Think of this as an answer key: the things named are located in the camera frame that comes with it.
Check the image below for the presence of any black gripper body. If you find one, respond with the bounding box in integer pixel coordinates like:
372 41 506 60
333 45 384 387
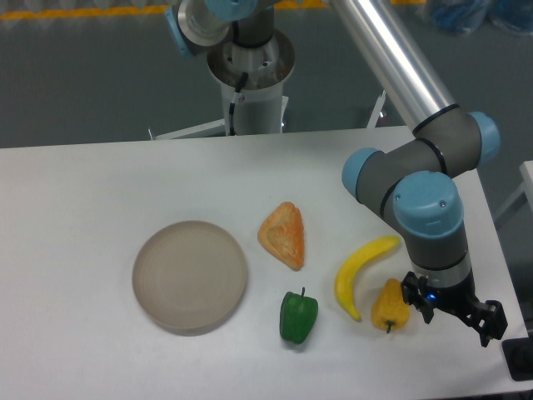
418 272 479 319

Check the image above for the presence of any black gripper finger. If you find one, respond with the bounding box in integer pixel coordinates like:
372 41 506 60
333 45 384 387
401 272 434 324
457 300 508 348

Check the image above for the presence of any yellow toy bell pepper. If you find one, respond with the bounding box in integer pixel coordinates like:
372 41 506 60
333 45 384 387
371 278 411 333

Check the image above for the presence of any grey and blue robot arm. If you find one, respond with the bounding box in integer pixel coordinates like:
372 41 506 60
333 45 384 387
165 1 507 346

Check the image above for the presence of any green toy bell pepper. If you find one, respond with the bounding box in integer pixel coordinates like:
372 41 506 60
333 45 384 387
279 287 319 345

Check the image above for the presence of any black device at table edge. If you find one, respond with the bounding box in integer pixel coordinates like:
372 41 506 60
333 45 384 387
501 337 532 382

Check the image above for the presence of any yellow toy banana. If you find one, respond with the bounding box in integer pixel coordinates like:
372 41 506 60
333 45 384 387
334 235 401 322

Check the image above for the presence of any orange toy bread slice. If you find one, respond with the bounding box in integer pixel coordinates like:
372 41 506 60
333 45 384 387
257 202 305 271

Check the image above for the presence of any white furniture at right edge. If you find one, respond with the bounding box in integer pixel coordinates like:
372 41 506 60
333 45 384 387
493 160 532 230

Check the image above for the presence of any beige round plate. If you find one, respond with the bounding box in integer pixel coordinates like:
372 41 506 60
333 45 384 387
132 221 248 336

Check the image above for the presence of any yellow floor marking tape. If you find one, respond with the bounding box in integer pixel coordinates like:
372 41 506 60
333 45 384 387
0 0 428 21

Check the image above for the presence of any white table frame bracket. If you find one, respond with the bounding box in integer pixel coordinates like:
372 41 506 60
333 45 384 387
366 90 386 129

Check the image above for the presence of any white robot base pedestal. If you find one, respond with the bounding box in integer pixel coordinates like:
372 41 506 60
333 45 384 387
152 29 295 140

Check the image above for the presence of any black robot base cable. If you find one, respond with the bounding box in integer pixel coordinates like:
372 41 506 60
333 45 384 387
227 71 250 137

